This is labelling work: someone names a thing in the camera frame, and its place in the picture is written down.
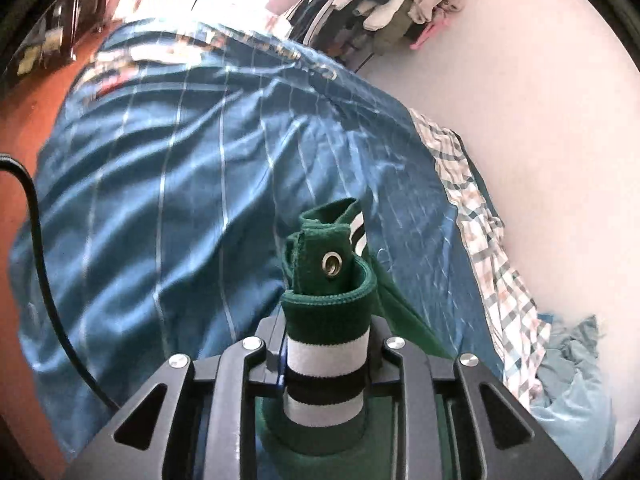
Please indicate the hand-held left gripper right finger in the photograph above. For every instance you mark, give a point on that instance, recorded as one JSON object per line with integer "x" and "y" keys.
{"x": 410, "y": 390}

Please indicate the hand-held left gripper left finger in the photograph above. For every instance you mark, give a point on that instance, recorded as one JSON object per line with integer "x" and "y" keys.
{"x": 230, "y": 390}

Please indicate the green and white varsity jacket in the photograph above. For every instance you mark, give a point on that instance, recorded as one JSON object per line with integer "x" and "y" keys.
{"x": 325, "y": 310}

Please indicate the clothes rack with hanging clothes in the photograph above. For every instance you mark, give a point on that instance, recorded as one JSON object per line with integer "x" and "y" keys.
{"x": 385, "y": 0}

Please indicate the checked blanket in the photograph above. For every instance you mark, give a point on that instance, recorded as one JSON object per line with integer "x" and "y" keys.
{"x": 495, "y": 270}

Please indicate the light blue duvet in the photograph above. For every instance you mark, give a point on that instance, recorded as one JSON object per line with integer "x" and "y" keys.
{"x": 570, "y": 385}

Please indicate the blue striped bed sheet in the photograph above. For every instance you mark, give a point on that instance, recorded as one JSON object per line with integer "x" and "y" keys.
{"x": 200, "y": 185}

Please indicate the dark wooden cabinet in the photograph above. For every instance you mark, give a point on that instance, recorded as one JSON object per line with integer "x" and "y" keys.
{"x": 70, "y": 15}

